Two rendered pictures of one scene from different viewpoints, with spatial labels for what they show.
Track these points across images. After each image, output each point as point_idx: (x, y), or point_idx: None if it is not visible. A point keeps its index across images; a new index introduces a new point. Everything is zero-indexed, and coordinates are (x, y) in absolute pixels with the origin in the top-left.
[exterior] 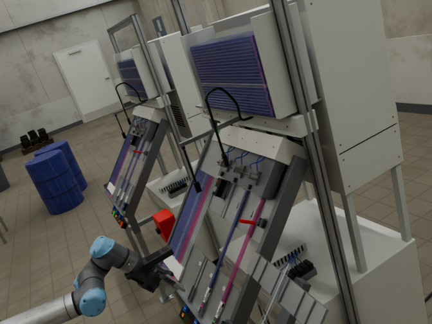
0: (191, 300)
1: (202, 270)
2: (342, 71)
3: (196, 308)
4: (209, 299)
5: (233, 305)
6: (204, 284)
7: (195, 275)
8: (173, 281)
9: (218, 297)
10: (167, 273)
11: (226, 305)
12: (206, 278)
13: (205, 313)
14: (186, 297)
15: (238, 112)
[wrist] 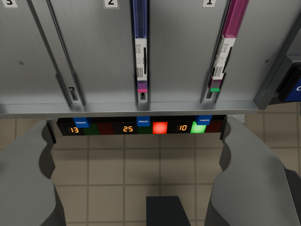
0: (83, 100)
1: (51, 11)
2: None
3: (115, 102)
4: (152, 63)
5: (279, 16)
6: (97, 45)
7: (31, 47)
8: (299, 182)
9: (195, 37)
10: (53, 162)
11: (242, 35)
12: (95, 24)
13: (157, 93)
14: (61, 107)
15: None
